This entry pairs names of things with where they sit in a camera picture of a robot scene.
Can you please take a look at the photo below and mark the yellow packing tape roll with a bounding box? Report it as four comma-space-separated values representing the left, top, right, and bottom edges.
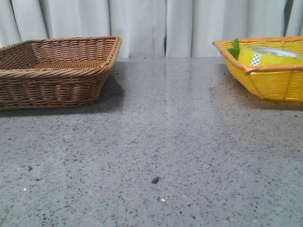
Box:
238, 46, 303, 67

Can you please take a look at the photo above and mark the small black debris piece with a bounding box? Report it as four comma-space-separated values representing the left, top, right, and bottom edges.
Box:
151, 176, 160, 184

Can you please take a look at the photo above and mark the white curtain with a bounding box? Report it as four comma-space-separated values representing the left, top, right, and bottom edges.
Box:
0, 0, 303, 58

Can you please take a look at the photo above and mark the brown wicker basket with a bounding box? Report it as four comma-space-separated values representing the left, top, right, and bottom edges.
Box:
0, 36, 122, 111

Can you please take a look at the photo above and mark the orange toy carrot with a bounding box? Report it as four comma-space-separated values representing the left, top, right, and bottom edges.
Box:
227, 38, 241, 60

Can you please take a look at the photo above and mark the yellow woven basket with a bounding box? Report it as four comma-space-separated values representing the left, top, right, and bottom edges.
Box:
213, 36, 303, 102

